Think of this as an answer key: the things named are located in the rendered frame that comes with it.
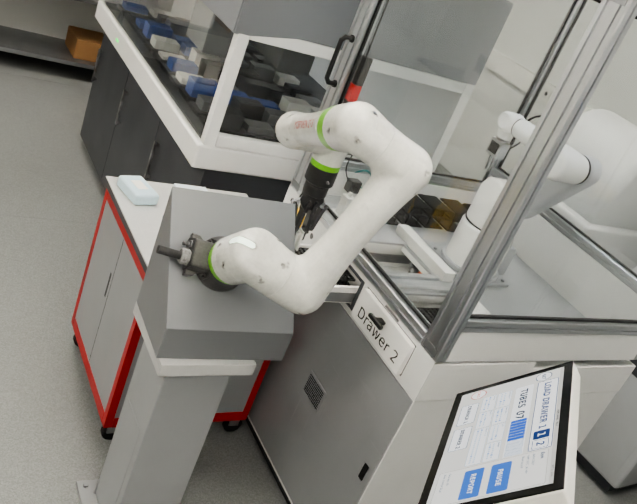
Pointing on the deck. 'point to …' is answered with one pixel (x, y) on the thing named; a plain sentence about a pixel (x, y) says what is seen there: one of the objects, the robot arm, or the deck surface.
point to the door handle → (336, 58)
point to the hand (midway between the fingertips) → (295, 238)
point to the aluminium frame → (510, 220)
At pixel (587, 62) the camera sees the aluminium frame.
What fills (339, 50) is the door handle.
